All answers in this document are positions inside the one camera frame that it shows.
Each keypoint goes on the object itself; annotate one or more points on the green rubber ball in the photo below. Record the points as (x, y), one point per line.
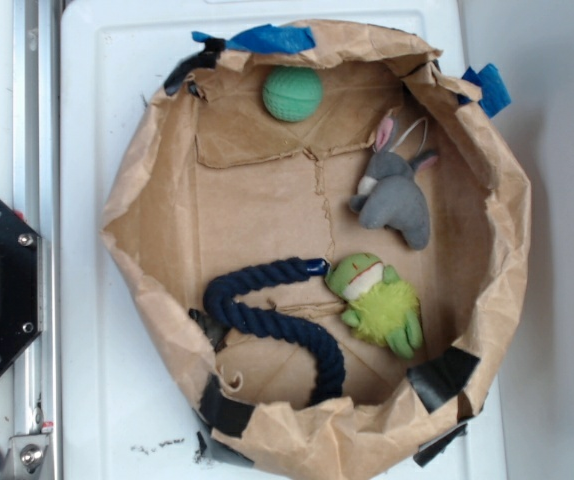
(292, 94)

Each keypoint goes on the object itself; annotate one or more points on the brown paper bag bin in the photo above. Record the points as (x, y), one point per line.
(212, 183)

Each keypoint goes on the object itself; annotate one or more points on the grey plush bunny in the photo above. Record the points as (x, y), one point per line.
(387, 193)

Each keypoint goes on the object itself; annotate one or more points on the green plush frog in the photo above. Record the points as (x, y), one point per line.
(381, 308)

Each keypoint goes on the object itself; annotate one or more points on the black tape lower left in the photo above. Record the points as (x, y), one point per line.
(218, 413)

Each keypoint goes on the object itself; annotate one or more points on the black tape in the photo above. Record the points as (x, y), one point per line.
(438, 380)
(205, 59)
(218, 413)

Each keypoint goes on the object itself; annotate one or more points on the black tape upper left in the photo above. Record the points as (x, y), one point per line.
(205, 59)

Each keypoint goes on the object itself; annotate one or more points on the blue tape top left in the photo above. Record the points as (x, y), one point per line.
(264, 39)

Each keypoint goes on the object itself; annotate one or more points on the blue tape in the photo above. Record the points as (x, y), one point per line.
(264, 39)
(495, 95)

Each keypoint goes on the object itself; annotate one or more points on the black tape lower right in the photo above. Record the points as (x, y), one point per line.
(438, 380)

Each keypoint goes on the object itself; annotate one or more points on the blue tape top right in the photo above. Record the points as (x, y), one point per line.
(495, 95)

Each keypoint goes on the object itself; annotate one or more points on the navy blue rope toy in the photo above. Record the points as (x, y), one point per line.
(220, 304)

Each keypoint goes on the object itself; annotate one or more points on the aluminium extrusion rail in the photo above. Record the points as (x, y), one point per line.
(37, 392)

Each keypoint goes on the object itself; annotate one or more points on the metal corner bracket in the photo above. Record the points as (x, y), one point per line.
(29, 457)

